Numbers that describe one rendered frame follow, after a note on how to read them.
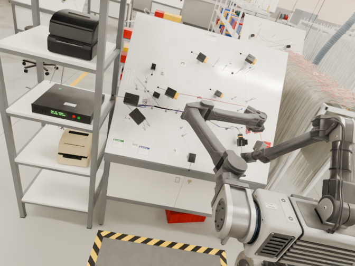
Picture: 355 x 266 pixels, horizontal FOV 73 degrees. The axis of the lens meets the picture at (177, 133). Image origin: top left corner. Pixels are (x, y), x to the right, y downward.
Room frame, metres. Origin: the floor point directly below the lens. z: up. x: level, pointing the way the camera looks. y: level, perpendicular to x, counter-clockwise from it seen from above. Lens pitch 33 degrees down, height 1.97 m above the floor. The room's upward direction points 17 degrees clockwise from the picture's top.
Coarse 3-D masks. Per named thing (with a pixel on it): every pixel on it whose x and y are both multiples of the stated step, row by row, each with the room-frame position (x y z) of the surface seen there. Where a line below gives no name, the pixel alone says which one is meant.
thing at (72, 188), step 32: (32, 0) 1.56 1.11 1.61; (32, 32) 1.41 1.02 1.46; (0, 64) 1.14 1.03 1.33; (64, 64) 1.17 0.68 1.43; (96, 64) 1.19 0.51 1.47; (0, 96) 1.12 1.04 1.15; (32, 96) 1.34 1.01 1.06; (96, 96) 1.19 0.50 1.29; (64, 128) 1.59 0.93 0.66; (96, 128) 1.19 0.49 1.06; (32, 160) 1.15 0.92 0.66; (96, 160) 1.21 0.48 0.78; (32, 192) 1.21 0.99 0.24; (64, 192) 1.29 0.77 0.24; (96, 192) 1.40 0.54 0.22
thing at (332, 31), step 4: (300, 20) 7.47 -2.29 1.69; (316, 24) 6.55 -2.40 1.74; (328, 24) 7.17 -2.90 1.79; (320, 28) 6.27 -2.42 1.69; (324, 28) 6.20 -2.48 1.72; (328, 28) 5.98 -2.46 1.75; (320, 32) 6.19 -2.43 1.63; (328, 32) 5.88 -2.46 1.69; (332, 32) 5.73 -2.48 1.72; (344, 36) 5.75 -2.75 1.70; (348, 36) 6.10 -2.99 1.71; (340, 40) 6.29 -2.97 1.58; (348, 40) 5.11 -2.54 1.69; (352, 40) 5.00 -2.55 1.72; (352, 44) 4.95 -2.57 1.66
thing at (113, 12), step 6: (96, 0) 7.53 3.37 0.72; (114, 0) 7.56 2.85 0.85; (132, 0) 8.16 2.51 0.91; (96, 6) 7.53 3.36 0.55; (114, 6) 7.59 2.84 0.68; (126, 6) 7.62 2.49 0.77; (132, 6) 8.16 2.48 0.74; (90, 12) 7.50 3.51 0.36; (96, 12) 7.52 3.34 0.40; (108, 12) 7.57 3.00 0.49; (114, 12) 7.59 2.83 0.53; (126, 12) 7.62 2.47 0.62; (114, 18) 7.57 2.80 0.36; (126, 18) 7.61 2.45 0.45; (126, 24) 7.61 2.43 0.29
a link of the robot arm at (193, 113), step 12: (192, 108) 0.95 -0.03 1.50; (204, 108) 1.00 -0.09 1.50; (192, 120) 0.89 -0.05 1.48; (204, 132) 0.81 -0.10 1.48; (204, 144) 0.78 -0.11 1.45; (216, 144) 0.76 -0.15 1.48; (216, 156) 0.71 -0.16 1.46; (228, 156) 0.68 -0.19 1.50; (216, 168) 0.70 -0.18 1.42; (228, 168) 0.64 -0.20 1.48; (240, 168) 0.64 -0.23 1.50
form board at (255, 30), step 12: (252, 24) 4.82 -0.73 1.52; (264, 24) 4.89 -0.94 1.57; (276, 24) 4.95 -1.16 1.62; (240, 36) 4.63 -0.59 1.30; (252, 36) 4.60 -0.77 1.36; (264, 36) 4.75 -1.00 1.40; (276, 36) 4.81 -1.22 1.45; (288, 36) 4.88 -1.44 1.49; (300, 36) 4.94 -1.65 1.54; (276, 48) 4.68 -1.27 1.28; (288, 48) 4.68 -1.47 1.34; (300, 48) 4.80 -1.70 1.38
